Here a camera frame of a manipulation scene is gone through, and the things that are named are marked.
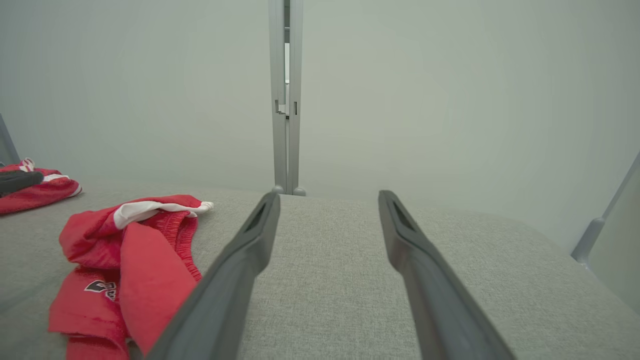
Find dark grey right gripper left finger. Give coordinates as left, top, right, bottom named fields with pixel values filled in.
left=145, top=191, right=281, bottom=360

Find red basketball jersey number 23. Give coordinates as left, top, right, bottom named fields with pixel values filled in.
left=0, top=158, right=83, bottom=216

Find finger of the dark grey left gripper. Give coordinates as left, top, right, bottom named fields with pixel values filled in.
left=0, top=170, right=45, bottom=197

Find grey metal frame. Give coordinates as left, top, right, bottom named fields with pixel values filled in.
left=0, top=114, right=21, bottom=167

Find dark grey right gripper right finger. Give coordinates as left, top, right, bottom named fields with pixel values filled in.
left=378, top=190, right=516, bottom=360

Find grey double metal partition post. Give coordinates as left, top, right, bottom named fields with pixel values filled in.
left=268, top=0, right=307, bottom=197

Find grey slanted metal post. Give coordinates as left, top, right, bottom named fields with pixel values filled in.
left=571, top=152, right=640, bottom=266

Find red shorts with white stripes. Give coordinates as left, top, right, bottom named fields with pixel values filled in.
left=48, top=194, right=215, bottom=360

